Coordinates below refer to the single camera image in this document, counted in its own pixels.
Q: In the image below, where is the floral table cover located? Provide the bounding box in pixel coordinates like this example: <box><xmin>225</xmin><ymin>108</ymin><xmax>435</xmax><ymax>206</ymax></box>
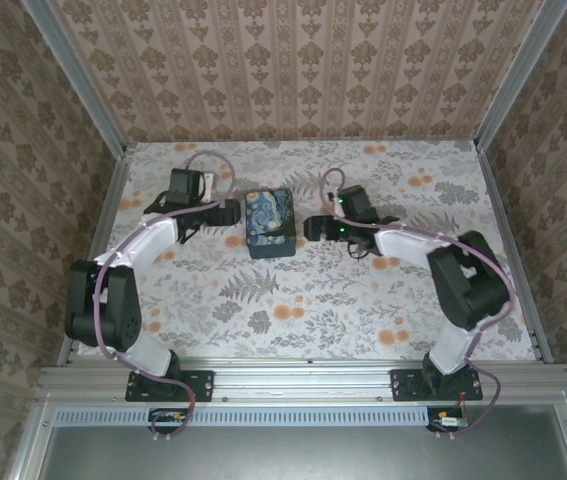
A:
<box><xmin>75</xmin><ymin>140</ymin><xmax>538</xmax><ymax>360</ymax></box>

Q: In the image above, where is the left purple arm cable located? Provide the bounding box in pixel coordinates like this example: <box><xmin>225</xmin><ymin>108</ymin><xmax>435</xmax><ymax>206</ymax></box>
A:
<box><xmin>93</xmin><ymin>149</ymin><xmax>237</xmax><ymax>444</ymax></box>

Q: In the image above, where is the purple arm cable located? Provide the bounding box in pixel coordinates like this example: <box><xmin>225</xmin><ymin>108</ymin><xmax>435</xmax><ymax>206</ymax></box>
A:
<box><xmin>93</xmin><ymin>149</ymin><xmax>237</xmax><ymax>444</ymax></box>
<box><xmin>323</xmin><ymin>168</ymin><xmax>515</xmax><ymax>441</ymax></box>

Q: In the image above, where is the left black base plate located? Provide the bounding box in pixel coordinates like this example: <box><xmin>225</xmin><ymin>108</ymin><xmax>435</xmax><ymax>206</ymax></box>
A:
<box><xmin>124</xmin><ymin>368</ymin><xmax>215</xmax><ymax>403</ymax></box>

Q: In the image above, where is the aluminium frame post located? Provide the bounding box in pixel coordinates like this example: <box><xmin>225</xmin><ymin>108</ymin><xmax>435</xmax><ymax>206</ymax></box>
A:
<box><xmin>21</xmin><ymin>0</ymin><xmax>130</xmax><ymax>157</ymax></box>
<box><xmin>475</xmin><ymin>0</ymin><xmax>567</xmax><ymax>149</ymax></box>

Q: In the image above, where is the blue starry print box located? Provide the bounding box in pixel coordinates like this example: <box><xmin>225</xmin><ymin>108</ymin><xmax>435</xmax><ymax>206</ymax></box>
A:
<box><xmin>243</xmin><ymin>188</ymin><xmax>299</xmax><ymax>261</ymax></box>

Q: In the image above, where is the grey slotted cable duct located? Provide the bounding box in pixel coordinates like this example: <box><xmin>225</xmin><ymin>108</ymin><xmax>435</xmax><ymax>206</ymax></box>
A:
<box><xmin>55</xmin><ymin>405</ymin><xmax>432</xmax><ymax>428</ymax></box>

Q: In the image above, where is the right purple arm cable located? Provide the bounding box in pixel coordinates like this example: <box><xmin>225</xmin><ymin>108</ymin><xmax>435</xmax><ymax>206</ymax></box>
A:
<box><xmin>323</xmin><ymin>168</ymin><xmax>515</xmax><ymax>441</ymax></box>

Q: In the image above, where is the aluminium frame rail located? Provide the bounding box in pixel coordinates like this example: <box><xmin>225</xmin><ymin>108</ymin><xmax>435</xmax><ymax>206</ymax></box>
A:
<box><xmin>36</xmin><ymin>357</ymin><xmax>567</xmax><ymax>402</ymax></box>
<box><xmin>56</xmin><ymin>143</ymin><xmax>137</xmax><ymax>367</ymax></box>
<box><xmin>473</xmin><ymin>141</ymin><xmax>555</xmax><ymax>364</ymax></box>

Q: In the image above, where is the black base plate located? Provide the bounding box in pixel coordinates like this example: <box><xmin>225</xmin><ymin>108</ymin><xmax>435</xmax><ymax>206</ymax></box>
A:
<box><xmin>391</xmin><ymin>368</ymin><xmax>484</xmax><ymax>403</ymax></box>
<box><xmin>124</xmin><ymin>368</ymin><xmax>215</xmax><ymax>403</ymax></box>

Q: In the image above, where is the small circuit board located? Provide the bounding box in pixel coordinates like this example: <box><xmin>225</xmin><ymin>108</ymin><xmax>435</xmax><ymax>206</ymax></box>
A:
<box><xmin>148</xmin><ymin>407</ymin><xmax>188</xmax><ymax>434</ymax></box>
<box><xmin>427</xmin><ymin>407</ymin><xmax>470</xmax><ymax>434</ymax></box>

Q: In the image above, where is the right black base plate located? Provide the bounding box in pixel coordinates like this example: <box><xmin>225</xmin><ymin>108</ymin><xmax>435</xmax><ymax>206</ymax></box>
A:
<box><xmin>391</xmin><ymin>368</ymin><xmax>484</xmax><ymax>403</ymax></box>

